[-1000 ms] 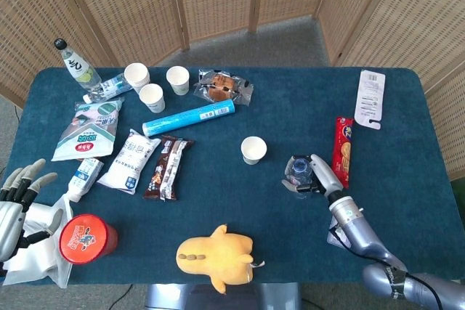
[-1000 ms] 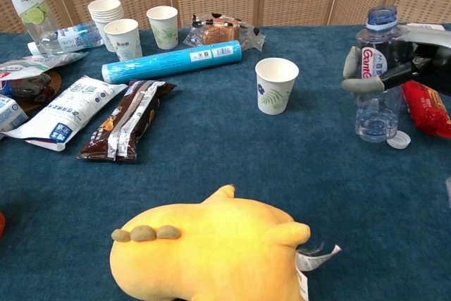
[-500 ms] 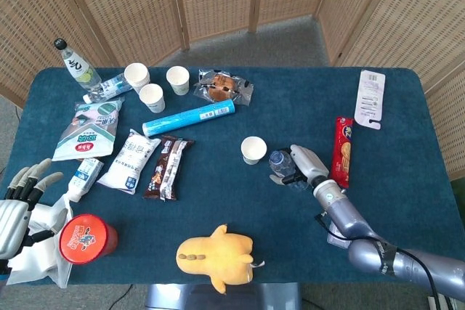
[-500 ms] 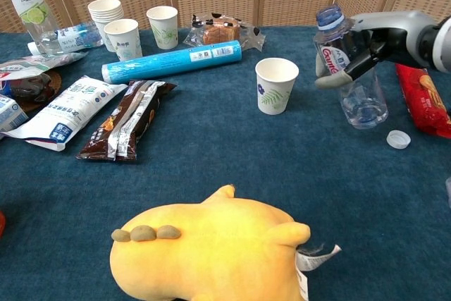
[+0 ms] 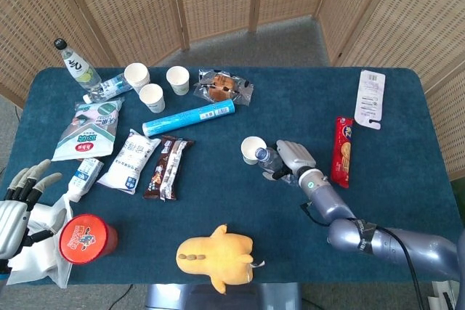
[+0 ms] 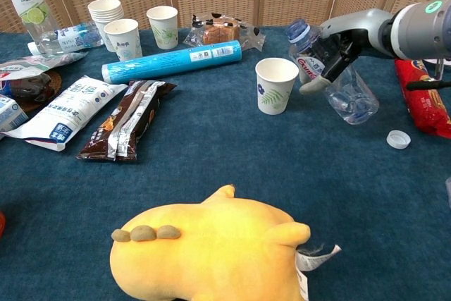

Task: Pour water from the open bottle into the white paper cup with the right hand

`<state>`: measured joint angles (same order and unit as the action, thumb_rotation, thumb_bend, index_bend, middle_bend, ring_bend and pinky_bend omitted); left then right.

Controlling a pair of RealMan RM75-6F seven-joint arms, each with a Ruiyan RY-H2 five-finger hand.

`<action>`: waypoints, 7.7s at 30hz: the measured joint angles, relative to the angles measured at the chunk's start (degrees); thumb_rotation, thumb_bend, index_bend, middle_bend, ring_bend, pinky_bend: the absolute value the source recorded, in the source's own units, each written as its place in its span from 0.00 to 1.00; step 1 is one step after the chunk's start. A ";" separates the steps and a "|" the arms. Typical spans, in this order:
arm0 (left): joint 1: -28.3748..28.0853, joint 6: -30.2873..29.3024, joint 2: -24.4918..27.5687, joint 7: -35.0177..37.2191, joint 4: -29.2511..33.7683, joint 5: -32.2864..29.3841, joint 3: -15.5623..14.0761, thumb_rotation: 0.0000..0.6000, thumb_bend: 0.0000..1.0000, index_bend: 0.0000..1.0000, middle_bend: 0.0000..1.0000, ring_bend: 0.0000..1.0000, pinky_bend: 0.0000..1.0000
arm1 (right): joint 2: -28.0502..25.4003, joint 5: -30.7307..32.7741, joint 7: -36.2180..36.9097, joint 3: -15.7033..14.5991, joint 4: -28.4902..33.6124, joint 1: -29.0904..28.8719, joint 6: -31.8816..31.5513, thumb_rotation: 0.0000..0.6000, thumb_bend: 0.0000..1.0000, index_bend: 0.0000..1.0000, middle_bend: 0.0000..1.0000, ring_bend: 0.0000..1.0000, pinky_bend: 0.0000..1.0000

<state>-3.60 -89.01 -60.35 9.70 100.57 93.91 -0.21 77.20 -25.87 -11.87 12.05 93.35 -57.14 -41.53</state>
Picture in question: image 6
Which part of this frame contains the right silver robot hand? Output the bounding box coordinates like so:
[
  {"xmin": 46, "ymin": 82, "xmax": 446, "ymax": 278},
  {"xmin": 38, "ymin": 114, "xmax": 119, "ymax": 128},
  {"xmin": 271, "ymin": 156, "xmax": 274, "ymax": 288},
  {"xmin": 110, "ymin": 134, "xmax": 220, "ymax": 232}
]
[{"xmin": 298, "ymin": 7, "xmax": 395, "ymax": 96}]

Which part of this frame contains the crushed clear water bottle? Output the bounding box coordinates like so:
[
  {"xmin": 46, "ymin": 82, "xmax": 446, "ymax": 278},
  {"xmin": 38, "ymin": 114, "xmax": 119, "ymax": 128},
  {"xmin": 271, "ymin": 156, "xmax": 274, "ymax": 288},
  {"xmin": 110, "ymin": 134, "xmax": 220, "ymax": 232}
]
[{"xmin": 285, "ymin": 18, "xmax": 381, "ymax": 125}]

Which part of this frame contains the leaf print paper cup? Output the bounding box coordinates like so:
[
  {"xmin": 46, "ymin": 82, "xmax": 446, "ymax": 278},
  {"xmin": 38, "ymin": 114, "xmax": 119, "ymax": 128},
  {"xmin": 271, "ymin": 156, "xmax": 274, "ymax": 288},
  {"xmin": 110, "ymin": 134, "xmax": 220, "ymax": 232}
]
[{"xmin": 254, "ymin": 57, "xmax": 300, "ymax": 116}]

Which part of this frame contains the white bottle cap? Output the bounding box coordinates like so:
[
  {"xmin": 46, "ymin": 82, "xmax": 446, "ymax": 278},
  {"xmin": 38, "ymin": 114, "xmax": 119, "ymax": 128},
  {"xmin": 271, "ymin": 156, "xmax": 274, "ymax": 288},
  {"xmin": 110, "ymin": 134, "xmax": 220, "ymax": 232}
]
[{"xmin": 386, "ymin": 130, "xmax": 412, "ymax": 149}]

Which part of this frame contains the green print paper cup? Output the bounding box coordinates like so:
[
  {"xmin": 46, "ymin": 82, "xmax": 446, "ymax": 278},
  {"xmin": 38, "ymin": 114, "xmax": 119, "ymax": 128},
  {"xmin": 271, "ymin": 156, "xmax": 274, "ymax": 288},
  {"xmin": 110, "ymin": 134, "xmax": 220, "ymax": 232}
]
[{"xmin": 146, "ymin": 6, "xmax": 180, "ymax": 51}]

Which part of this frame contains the white paper cup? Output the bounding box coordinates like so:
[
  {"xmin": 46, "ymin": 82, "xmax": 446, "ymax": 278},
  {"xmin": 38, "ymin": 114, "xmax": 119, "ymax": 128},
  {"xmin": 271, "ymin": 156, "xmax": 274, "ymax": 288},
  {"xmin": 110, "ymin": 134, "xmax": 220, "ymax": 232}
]
[{"xmin": 103, "ymin": 18, "xmax": 143, "ymax": 62}]

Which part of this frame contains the blue label water bottle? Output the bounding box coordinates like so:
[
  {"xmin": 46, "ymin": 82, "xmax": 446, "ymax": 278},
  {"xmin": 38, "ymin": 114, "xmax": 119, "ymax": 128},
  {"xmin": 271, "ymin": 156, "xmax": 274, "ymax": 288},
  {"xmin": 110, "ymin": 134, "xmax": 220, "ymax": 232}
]
[{"xmin": 27, "ymin": 21, "xmax": 105, "ymax": 56}]

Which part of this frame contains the red biscuit pack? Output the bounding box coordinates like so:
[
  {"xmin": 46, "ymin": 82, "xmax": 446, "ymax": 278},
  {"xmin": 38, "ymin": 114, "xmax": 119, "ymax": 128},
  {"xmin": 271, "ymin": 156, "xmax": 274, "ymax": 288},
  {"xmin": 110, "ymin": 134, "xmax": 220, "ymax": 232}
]
[{"xmin": 394, "ymin": 58, "xmax": 451, "ymax": 139}]

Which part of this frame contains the bread in clear wrapper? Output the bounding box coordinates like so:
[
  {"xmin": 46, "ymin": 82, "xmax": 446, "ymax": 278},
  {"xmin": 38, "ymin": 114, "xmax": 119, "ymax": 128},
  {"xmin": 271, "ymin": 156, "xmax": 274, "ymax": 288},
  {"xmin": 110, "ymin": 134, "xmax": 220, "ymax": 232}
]
[{"xmin": 183, "ymin": 12, "xmax": 267, "ymax": 52}]

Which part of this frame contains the blue plastic bag roll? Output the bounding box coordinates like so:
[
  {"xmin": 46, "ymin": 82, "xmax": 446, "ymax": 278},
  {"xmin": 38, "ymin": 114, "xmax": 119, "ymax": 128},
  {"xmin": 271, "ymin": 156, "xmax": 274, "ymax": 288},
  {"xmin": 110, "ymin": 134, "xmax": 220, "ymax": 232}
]
[{"xmin": 101, "ymin": 40, "xmax": 242, "ymax": 85}]

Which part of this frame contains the brown snack pack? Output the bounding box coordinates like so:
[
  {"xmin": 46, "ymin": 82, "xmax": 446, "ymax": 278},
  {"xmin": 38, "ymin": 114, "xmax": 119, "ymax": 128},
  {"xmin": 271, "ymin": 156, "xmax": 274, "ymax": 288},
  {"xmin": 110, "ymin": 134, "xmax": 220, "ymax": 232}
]
[{"xmin": 76, "ymin": 80, "xmax": 177, "ymax": 163}]

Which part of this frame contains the stack of paper cups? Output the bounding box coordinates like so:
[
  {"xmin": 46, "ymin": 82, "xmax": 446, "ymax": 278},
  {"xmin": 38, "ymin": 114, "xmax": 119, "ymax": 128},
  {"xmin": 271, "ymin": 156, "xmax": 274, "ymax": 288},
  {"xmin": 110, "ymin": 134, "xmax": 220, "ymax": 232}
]
[{"xmin": 87, "ymin": 0, "xmax": 125, "ymax": 53}]

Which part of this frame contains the yellow plush toy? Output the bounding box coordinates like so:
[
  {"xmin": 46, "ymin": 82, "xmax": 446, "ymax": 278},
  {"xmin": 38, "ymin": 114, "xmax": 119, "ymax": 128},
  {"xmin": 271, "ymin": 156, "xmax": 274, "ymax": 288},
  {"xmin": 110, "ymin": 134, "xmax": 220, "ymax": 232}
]
[{"xmin": 109, "ymin": 184, "xmax": 342, "ymax": 301}]

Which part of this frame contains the white blue powder bag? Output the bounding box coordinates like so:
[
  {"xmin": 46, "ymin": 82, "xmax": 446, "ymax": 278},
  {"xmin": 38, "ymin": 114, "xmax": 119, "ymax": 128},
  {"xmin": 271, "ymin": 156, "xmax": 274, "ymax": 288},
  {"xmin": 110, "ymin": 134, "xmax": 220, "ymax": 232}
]
[{"xmin": 0, "ymin": 75, "xmax": 128, "ymax": 152}]

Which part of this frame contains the brown woven coaster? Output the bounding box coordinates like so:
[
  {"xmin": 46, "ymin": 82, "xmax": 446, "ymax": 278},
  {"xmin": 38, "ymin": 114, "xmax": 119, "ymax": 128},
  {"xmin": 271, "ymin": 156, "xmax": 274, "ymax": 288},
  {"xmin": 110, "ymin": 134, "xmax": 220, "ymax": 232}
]
[{"xmin": 17, "ymin": 70, "xmax": 63, "ymax": 113}]

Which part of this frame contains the white green pouch bag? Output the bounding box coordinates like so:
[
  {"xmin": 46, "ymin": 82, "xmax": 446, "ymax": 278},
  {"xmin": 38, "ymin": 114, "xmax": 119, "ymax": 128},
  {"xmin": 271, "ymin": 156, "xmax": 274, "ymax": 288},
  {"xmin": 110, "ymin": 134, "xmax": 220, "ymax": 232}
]
[{"xmin": 0, "ymin": 51, "xmax": 89, "ymax": 104}]

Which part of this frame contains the small white blue carton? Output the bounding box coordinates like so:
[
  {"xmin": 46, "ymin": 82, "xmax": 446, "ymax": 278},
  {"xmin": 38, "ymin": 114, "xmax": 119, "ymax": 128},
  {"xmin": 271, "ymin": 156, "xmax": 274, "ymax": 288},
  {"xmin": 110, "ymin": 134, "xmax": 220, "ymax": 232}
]
[{"xmin": 0, "ymin": 94, "xmax": 30, "ymax": 133}]

